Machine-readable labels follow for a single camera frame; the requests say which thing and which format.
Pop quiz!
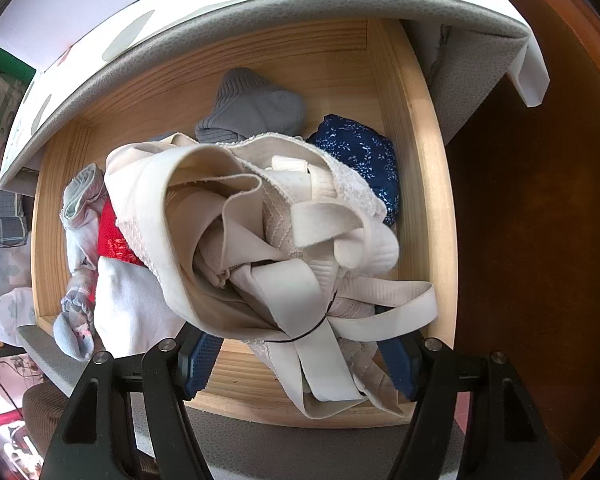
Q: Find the red underwear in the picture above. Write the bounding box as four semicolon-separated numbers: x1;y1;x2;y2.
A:
86;197;146;306

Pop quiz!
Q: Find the plaid cushion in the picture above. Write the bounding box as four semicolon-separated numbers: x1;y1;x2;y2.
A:
0;170;31;248

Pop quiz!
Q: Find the wooden drawer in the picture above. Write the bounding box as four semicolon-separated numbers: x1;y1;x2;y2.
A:
17;19;473;480

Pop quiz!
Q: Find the pale lilac underwear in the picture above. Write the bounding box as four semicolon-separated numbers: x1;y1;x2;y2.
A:
96;257;183;358

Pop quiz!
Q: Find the black elastic band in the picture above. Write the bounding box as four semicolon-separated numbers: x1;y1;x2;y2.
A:
274;287;338;345

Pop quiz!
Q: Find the brown ribbed stool cushion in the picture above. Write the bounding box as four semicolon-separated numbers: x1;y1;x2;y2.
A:
22;385;81;461

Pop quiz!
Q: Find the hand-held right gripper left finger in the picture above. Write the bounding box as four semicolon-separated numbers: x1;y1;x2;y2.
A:
42;327;226;480

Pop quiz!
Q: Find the grey sock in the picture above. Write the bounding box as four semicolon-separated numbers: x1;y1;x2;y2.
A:
195;67;307;147

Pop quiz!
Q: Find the navy floral underwear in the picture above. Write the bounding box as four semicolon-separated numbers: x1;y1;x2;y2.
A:
306;114;402;227

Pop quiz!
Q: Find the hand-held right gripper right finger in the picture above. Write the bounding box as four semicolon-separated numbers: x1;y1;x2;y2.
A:
377;332;563;480

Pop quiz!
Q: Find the cream bra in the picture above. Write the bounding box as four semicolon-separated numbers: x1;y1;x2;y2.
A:
104;131;440;420

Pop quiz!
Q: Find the light blue sock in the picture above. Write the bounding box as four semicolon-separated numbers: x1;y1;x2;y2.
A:
53;164;107;363

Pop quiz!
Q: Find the green cloth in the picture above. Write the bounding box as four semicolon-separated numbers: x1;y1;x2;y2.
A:
0;42;36;81

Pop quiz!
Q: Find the white plastic corner guard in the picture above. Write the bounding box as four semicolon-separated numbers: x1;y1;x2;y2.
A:
505;40;552;109

